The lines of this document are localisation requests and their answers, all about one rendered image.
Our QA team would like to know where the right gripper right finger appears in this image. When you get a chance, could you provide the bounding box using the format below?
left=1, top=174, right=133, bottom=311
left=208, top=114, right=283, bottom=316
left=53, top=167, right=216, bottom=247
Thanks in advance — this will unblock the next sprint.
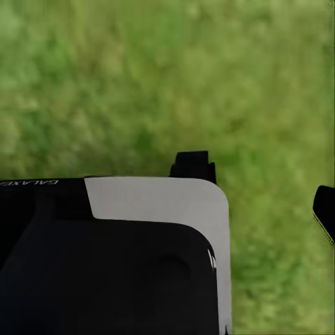
left=313, top=185, right=335, bottom=241

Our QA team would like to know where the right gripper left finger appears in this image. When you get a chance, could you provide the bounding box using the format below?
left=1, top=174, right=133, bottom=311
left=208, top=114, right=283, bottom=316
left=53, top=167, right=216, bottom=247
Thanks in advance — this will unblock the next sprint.
left=0, top=186, right=36, bottom=270

